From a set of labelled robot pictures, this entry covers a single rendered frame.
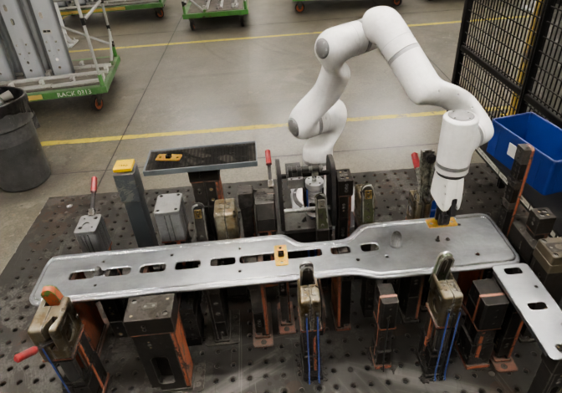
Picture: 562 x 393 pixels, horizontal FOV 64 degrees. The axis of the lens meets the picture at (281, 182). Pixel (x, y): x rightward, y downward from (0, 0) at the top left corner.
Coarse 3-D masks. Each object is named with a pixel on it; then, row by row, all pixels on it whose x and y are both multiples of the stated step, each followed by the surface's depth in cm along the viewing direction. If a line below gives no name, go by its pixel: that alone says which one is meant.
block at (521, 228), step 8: (512, 224) 137; (520, 224) 136; (512, 232) 137; (520, 232) 133; (528, 232) 132; (512, 240) 138; (520, 240) 133; (528, 240) 130; (536, 240) 130; (520, 248) 133; (528, 248) 129; (520, 256) 134; (528, 256) 130; (528, 264) 131; (512, 272) 141; (520, 272) 135
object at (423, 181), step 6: (426, 150) 133; (432, 150) 133; (420, 156) 135; (426, 156) 133; (432, 156) 130; (420, 162) 136; (426, 162) 135; (432, 162) 131; (420, 168) 136; (426, 168) 136; (432, 168) 135; (420, 174) 137; (426, 174) 137; (432, 174) 136; (420, 180) 137; (426, 180) 138; (420, 186) 138; (426, 186) 139; (420, 192) 138; (420, 198) 139; (426, 198) 141
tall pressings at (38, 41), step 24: (0, 0) 429; (24, 0) 454; (48, 0) 437; (0, 24) 462; (24, 24) 446; (48, 24) 446; (0, 48) 453; (24, 48) 456; (48, 48) 458; (0, 72) 462; (24, 72) 466; (72, 72) 477
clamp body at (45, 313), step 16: (48, 304) 115; (64, 304) 113; (48, 320) 109; (64, 320) 111; (80, 320) 120; (32, 336) 107; (48, 336) 109; (64, 336) 110; (80, 336) 119; (48, 352) 111; (64, 352) 111; (80, 352) 120; (64, 368) 117; (80, 368) 122; (96, 368) 127; (64, 384) 118; (80, 384) 121; (96, 384) 126
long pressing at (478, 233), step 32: (384, 224) 139; (416, 224) 138; (480, 224) 137; (64, 256) 136; (96, 256) 135; (128, 256) 134; (160, 256) 134; (192, 256) 133; (224, 256) 132; (320, 256) 130; (352, 256) 129; (384, 256) 128; (416, 256) 127; (480, 256) 126; (512, 256) 125; (64, 288) 125; (96, 288) 124; (128, 288) 124; (160, 288) 123; (192, 288) 123
